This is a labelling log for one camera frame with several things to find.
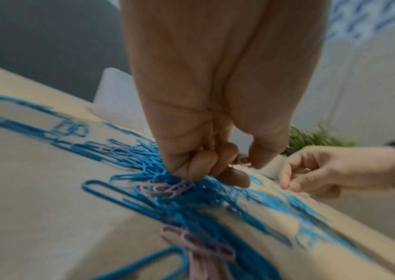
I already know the person's right hand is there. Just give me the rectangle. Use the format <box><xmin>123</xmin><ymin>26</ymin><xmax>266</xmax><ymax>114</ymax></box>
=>
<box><xmin>278</xmin><ymin>144</ymin><xmax>395</xmax><ymax>199</ymax></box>

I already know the person's left hand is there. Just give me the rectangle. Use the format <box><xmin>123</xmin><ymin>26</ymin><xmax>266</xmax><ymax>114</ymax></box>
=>
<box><xmin>119</xmin><ymin>0</ymin><xmax>332</xmax><ymax>190</ymax></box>

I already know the single pink paper clip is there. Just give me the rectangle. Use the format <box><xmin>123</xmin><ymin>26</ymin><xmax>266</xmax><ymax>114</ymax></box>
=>
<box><xmin>230</xmin><ymin>155</ymin><xmax>254</xmax><ymax>168</ymax></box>

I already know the clear plastic divided box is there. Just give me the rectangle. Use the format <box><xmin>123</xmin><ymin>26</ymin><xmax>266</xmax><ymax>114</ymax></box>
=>
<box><xmin>92</xmin><ymin>67</ymin><xmax>150</xmax><ymax>130</ymax></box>

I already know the pile of mixed paper clips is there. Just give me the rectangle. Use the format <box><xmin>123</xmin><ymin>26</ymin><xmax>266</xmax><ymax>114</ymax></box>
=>
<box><xmin>79</xmin><ymin>136</ymin><xmax>369</xmax><ymax>280</ymax></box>

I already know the group of blue paper clips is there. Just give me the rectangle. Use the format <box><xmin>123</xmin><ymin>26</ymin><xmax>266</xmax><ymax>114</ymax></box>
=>
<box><xmin>0</xmin><ymin>91</ymin><xmax>115</xmax><ymax>160</ymax></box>

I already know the green potted plant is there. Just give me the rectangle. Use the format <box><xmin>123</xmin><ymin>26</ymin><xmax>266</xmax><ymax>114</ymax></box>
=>
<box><xmin>282</xmin><ymin>122</ymin><xmax>357</xmax><ymax>157</ymax></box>

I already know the dark grey sofa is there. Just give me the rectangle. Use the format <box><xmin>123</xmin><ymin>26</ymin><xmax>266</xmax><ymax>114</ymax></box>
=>
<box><xmin>0</xmin><ymin>0</ymin><xmax>132</xmax><ymax>103</ymax></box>

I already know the blue patterned wall picture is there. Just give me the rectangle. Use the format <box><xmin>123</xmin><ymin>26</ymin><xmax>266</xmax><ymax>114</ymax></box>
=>
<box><xmin>324</xmin><ymin>0</ymin><xmax>395</xmax><ymax>42</ymax></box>

